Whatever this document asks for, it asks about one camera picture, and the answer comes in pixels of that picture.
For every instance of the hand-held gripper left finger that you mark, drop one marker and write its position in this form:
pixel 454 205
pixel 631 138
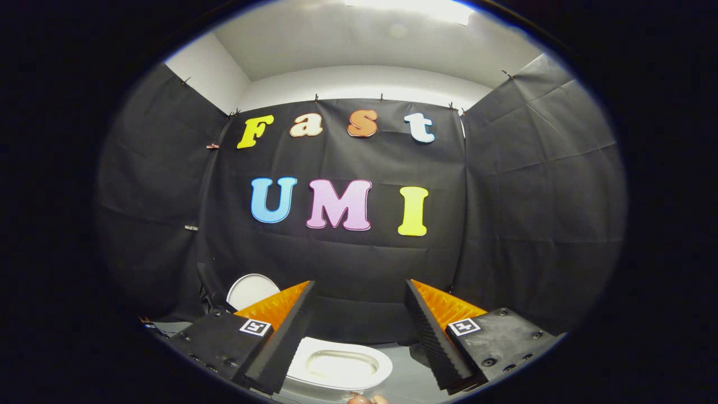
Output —
pixel 289 336

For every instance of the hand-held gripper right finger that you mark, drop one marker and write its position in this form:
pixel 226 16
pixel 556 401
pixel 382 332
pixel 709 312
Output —
pixel 429 331

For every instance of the white toilet lid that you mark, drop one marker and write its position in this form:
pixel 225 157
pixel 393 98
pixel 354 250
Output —
pixel 249 292

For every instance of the black backdrop cloth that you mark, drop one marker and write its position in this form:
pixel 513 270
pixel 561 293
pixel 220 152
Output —
pixel 348 264

